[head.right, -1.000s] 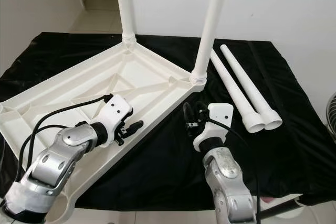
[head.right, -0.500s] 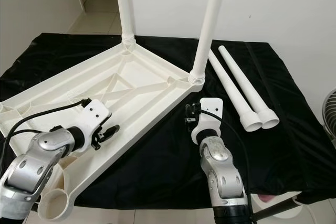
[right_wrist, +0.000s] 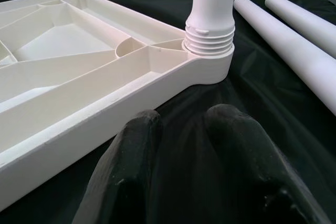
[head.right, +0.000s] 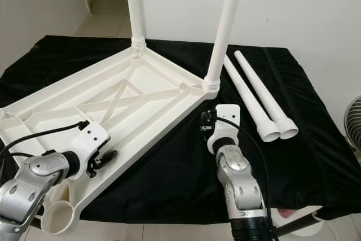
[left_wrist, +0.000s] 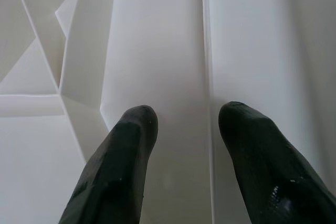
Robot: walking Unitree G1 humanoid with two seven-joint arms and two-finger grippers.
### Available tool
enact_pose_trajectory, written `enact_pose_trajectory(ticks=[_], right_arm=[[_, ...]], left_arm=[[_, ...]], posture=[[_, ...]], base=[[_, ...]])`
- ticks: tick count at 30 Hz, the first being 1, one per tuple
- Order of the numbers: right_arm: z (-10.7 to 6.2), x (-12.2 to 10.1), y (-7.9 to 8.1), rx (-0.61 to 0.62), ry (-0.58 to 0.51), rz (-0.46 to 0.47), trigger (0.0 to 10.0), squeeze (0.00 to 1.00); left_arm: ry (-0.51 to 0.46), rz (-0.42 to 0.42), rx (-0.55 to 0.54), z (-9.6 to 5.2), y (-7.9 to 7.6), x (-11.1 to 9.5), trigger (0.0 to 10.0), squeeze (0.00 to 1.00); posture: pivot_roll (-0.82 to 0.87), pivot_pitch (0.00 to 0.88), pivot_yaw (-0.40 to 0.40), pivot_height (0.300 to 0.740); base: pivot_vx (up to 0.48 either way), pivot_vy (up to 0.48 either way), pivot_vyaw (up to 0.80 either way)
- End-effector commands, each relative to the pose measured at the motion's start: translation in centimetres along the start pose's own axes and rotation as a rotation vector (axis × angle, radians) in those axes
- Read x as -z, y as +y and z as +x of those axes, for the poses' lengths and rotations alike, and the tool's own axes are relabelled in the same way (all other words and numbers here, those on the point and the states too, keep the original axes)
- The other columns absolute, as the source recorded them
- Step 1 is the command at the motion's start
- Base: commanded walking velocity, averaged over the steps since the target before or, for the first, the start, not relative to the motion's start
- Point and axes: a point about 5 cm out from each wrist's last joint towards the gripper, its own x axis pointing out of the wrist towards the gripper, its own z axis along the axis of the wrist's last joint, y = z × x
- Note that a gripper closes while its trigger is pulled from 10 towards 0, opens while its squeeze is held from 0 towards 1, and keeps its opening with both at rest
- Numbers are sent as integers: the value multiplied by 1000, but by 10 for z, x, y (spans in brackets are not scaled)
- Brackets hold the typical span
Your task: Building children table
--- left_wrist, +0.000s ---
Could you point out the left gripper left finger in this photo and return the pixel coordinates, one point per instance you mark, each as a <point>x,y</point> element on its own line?
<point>113,176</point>

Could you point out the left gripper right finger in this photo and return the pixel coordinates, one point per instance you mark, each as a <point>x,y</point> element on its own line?
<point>267,176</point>

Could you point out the white plastic table top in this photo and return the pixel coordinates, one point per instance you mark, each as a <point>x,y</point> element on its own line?
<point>157,37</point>

